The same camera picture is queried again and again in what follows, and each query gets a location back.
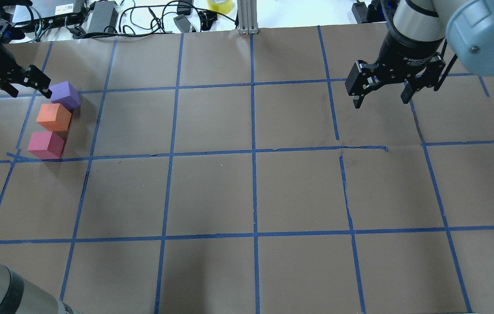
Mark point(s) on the red foam cube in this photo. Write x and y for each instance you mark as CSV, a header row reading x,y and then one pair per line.
x,y
46,145

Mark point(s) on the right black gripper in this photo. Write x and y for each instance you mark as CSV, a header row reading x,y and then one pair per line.
x,y
408,56

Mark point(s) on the aluminium frame post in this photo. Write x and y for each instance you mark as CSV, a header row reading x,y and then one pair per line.
x,y
247,17

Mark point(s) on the orange foam cube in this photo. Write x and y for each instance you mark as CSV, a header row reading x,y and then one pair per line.
x,y
54,117

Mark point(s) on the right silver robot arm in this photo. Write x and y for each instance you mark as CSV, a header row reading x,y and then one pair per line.
x,y
424,40

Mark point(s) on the purple foam cube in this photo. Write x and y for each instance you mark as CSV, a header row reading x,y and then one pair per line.
x,y
65,94

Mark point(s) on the black power brick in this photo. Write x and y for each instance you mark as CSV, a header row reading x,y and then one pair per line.
x,y
359,10

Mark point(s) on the yellow tape roll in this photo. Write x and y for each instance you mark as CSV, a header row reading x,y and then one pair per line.
x,y
220,6

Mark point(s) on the black power adapter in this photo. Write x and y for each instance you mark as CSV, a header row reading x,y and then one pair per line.
x,y
103,17

